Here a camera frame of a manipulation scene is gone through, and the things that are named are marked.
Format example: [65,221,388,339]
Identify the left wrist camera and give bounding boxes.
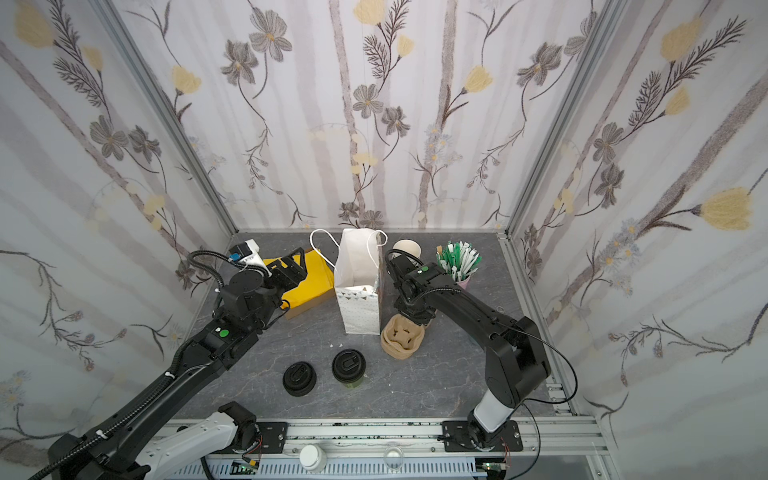
[229,239,265,267]

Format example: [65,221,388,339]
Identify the bundle of wrapped straws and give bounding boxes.
[436,241,482,282]

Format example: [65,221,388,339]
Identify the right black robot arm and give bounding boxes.
[384,249,552,450]

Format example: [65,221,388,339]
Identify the aluminium mounting rail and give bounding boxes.
[134,417,607,480]

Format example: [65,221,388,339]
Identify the green paper coffee cup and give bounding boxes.
[344,378,364,389]

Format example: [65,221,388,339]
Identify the brown pulp cup carrier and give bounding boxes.
[380,314,426,360]

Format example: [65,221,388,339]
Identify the stack of black lids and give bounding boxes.
[282,361,317,397]

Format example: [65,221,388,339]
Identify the white paper bag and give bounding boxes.
[309,228,388,336]

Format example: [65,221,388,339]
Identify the yellow napkin stack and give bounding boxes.
[283,249,334,303]

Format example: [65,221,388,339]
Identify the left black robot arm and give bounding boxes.
[34,244,308,479]

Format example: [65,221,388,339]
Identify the stack of paper cups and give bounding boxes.
[390,239,422,259]

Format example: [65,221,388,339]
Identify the black cup lid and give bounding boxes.
[331,349,367,384]

